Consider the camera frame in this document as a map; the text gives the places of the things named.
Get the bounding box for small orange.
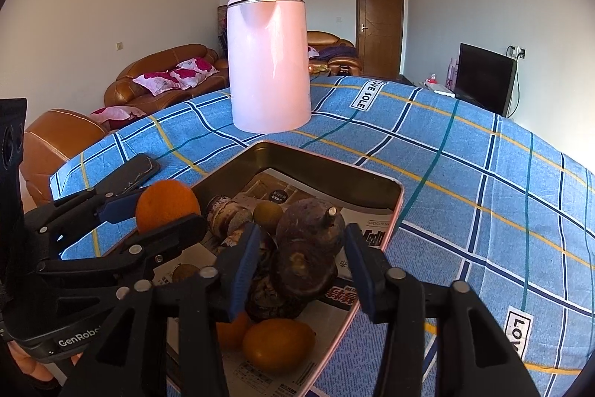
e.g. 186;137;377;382
216;311;252;351
242;318;317;374

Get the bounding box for white flat box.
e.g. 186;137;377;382
421;78;454;94

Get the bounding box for dark brown taro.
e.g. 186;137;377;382
245;276;308;323

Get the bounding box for brown wooden door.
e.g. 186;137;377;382
356;0;404;77

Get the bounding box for purple blanket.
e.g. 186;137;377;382
318;46;356;62

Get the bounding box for metal tray with pink rim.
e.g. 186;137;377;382
153;140;404;397

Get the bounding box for large orange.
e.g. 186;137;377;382
135;179;202;234

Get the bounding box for blue plaid tablecloth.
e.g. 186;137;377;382
49;76;595;397

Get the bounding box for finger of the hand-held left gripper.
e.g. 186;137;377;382
36;213;208;286
23;187;146;256

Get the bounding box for black power cable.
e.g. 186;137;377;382
508;57;522;119

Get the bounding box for yellow-brown round fruit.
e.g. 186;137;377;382
253;201;285;227
172;263;202;284

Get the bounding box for pink electric kettle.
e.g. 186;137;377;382
226;0;311;134

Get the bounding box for black television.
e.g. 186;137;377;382
453;42;519;119

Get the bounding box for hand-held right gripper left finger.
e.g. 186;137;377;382
60;221;262;397

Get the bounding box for person's left hand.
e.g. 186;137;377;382
9;343;88;384

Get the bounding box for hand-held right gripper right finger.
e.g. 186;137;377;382
344;223;540;397

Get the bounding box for pale striped taro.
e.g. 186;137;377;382
206;195;254;246

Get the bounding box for brown leather sofa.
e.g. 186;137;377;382
103;44;231;119

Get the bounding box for printed paper leaflet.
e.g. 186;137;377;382
153;171;396;397

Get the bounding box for large brown taro with stem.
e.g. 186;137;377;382
275;198;347;258

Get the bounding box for brown leather armchair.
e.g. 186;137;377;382
19;109;110;207
307;31;363;77

